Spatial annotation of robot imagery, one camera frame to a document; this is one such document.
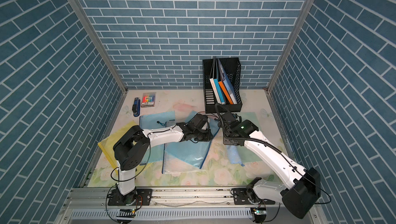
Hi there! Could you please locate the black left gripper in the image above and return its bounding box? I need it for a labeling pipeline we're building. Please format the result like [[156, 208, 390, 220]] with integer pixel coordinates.
[[192, 128, 216, 142]]

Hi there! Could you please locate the clear grey document bag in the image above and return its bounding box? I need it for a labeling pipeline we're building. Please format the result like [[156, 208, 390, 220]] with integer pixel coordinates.
[[161, 119, 205, 175]]

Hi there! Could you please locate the light blue cleaning cloth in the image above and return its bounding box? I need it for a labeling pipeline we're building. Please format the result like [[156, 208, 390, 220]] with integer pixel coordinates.
[[226, 145, 244, 167]]

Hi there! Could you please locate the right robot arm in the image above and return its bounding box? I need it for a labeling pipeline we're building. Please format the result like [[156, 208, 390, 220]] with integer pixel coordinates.
[[214, 103, 322, 219]]

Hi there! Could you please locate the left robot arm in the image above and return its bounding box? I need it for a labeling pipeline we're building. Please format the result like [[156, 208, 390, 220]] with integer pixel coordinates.
[[112, 114, 213, 196]]

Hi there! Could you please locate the blue mesh document bag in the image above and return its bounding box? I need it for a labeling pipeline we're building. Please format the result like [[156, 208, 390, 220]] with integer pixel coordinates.
[[139, 111, 176, 165]]

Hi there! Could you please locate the yellow mesh document bag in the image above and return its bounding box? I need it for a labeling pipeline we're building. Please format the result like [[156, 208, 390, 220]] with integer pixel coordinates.
[[98, 121, 150, 182]]

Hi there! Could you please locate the teal book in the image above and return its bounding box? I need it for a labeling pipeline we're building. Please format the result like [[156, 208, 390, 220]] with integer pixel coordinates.
[[214, 79, 226, 104]]

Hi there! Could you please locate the white book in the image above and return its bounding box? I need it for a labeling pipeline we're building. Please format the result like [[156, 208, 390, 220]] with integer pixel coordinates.
[[209, 78, 221, 104]]

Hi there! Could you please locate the orange book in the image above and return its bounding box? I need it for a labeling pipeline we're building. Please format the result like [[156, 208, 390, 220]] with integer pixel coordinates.
[[219, 81, 234, 104]]

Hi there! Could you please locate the blue folder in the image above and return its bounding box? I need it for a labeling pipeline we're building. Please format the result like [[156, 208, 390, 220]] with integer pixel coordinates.
[[217, 59, 238, 104]]

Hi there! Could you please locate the black mesh file holder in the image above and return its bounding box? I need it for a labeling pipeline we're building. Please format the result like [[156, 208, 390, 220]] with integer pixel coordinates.
[[202, 58, 242, 113]]

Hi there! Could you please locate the box of coloured markers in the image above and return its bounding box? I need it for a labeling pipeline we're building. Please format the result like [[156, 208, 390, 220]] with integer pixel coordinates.
[[141, 92, 156, 108]]

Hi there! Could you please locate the blue black stapler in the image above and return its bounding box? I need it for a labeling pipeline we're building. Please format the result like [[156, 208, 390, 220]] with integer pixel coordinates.
[[132, 97, 141, 117]]

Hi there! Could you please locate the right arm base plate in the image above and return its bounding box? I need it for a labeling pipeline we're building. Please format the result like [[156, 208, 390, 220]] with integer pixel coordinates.
[[230, 188, 275, 205]]

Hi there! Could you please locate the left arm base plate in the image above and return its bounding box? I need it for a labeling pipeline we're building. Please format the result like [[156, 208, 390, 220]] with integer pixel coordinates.
[[107, 188, 153, 207]]

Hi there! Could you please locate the aluminium front rail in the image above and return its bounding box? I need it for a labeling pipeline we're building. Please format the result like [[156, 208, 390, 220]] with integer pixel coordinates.
[[55, 186, 327, 224]]

